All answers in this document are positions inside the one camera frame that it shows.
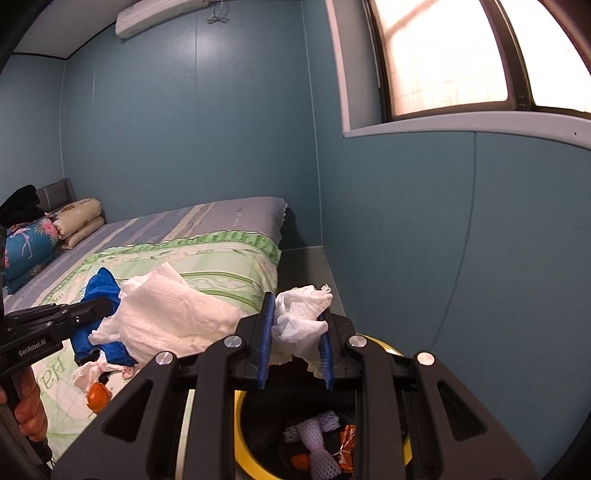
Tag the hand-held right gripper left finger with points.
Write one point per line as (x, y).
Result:
(265, 341)

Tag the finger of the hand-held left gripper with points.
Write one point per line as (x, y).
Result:
(87, 357)
(87, 310)

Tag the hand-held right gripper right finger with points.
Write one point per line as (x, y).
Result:
(327, 360)

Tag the small pinkish white tissue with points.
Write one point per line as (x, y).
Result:
(85, 374)

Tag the blue plastic bag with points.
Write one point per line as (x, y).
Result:
(99, 286)

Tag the small orange fruit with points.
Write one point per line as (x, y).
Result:
(99, 397)

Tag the large white tissue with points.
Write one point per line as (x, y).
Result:
(171, 314)

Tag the white foam fruit net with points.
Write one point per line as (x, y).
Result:
(318, 443)

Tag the black bin with yellow rim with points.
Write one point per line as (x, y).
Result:
(239, 424)

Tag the orange peel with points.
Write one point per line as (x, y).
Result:
(300, 461)

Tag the person's left hand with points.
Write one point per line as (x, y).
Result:
(30, 408)

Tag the blue flamingo folded quilt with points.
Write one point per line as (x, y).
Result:
(27, 249)

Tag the beige folded quilt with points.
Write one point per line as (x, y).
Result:
(78, 217)

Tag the green floral blanket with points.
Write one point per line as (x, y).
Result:
(221, 258)

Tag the grey padded headboard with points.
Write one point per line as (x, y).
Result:
(57, 194)

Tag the black clothes pile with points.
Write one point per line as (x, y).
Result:
(21, 201)

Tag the white air conditioner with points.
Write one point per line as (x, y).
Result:
(157, 16)

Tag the dark framed window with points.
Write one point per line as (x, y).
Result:
(438, 55)

